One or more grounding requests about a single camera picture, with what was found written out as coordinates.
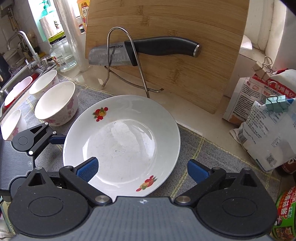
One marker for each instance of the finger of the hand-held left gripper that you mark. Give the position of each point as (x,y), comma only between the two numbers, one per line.
(57,140)

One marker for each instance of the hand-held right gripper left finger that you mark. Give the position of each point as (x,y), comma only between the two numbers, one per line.
(89,168)

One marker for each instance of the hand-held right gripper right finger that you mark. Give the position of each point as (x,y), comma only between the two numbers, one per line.
(196,171)

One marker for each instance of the white floral bowl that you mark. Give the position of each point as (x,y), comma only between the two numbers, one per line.
(11,122)
(42,81)
(55,102)

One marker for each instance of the white fruit print plate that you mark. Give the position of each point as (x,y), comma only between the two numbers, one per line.
(129,148)

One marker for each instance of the grey blue checked towel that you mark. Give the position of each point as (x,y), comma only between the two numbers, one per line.
(208,162)

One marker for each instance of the white plastic colander basket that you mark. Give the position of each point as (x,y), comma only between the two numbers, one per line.
(17,89)

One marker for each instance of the red plastic basin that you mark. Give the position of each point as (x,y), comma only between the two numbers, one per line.
(37,75)

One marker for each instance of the stainless steel sink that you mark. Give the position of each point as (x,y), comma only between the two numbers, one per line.
(4,92)

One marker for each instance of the steel soap dispenser pump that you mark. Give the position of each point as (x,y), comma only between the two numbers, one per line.
(45,61)

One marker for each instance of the white blue printed bag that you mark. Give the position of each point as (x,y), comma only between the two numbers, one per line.
(270,139)

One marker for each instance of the glass jar with yellow lid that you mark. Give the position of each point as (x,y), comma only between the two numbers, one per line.
(62,55)

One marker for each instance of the white red printed bag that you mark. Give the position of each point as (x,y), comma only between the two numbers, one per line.
(252,99)

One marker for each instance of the dark soy sauce bottle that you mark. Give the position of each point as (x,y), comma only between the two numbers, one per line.
(289,165)

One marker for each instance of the steel kitchen faucet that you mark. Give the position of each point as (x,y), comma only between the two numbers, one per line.
(23,46)

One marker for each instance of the bamboo cutting board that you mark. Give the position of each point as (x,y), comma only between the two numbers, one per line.
(161,76)

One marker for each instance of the teal binder clip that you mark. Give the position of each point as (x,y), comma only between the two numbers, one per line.
(276,103)

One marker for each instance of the tall plastic wrap roll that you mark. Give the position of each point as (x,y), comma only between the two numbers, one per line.
(71,34)

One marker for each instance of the short plastic wrap roll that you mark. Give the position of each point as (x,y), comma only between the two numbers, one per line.
(47,26)

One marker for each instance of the silver binder clip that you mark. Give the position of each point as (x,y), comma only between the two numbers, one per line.
(262,69)

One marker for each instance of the orange cooking oil jug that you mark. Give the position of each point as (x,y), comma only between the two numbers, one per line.
(83,11)

